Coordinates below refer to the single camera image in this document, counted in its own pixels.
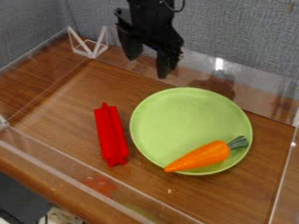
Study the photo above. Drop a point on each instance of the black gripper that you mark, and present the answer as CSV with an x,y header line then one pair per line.
x,y
147,26

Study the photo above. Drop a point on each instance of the orange toy carrot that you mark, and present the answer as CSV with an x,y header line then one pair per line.
x,y
210,154

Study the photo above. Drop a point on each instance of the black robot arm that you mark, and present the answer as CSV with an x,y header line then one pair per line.
x,y
153,3

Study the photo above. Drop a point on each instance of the green round plate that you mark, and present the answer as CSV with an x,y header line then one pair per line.
x,y
179,119

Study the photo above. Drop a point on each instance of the clear acrylic corner bracket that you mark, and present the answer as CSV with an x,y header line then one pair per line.
x,y
86,47

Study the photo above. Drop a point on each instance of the clear acrylic enclosure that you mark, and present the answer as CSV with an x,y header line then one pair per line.
x,y
52,88

